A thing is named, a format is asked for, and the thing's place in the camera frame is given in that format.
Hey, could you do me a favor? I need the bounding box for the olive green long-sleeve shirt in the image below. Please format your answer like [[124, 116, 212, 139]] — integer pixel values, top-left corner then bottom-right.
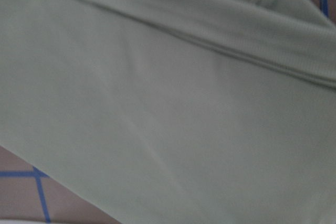
[[1, 0, 335, 223]]

